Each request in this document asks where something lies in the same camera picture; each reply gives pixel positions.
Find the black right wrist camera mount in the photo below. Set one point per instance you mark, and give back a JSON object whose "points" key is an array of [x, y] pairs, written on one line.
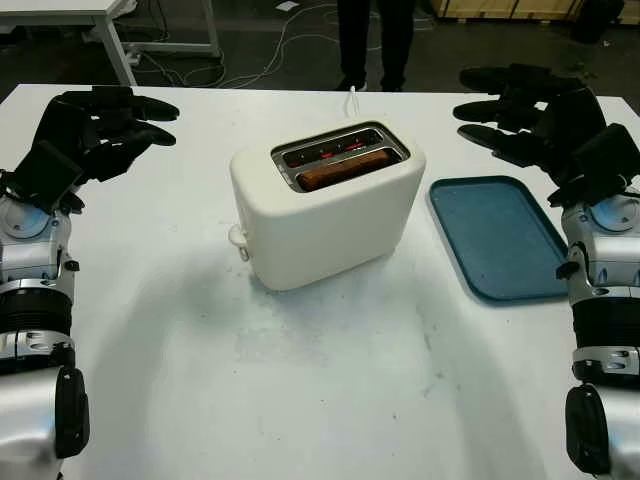
{"points": [[602, 160]]}

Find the white two-slot toaster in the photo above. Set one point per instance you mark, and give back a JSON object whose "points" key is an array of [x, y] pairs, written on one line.
{"points": [[330, 225]]}

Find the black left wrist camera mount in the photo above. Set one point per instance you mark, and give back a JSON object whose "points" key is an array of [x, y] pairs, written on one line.
{"points": [[47, 175]]}

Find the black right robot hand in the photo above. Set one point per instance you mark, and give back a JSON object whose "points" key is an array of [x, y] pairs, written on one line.
{"points": [[560, 120]]}

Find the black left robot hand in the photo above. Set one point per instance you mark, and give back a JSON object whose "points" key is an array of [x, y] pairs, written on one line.
{"points": [[100, 145]]}

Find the person in dark trousers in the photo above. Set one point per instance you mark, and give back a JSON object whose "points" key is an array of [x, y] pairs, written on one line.
{"points": [[352, 40]]}

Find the brown toast slice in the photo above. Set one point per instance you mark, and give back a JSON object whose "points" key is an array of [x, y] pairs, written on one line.
{"points": [[345, 169]]}

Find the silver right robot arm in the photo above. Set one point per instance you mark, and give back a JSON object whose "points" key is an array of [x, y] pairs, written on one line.
{"points": [[610, 260]]}

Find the blue plastic tray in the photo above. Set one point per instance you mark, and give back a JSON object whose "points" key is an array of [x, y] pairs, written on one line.
{"points": [[495, 235]]}

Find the black waste bin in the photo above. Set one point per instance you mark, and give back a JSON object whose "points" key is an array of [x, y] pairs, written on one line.
{"points": [[595, 20]]}

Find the white paper sheet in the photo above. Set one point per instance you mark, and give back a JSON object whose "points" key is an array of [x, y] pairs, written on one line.
{"points": [[287, 6]]}

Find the white office desk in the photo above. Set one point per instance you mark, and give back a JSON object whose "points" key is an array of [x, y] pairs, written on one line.
{"points": [[60, 12]]}

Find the wooden crate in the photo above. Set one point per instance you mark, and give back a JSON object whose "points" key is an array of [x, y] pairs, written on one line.
{"points": [[500, 7]]}

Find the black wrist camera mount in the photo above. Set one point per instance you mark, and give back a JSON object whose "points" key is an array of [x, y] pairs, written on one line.
{"points": [[602, 160], [47, 175]]}

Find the white power strip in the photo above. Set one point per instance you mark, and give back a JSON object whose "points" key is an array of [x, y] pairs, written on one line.
{"points": [[132, 56]]}

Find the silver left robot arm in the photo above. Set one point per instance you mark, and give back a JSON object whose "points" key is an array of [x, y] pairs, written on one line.
{"points": [[30, 250]]}

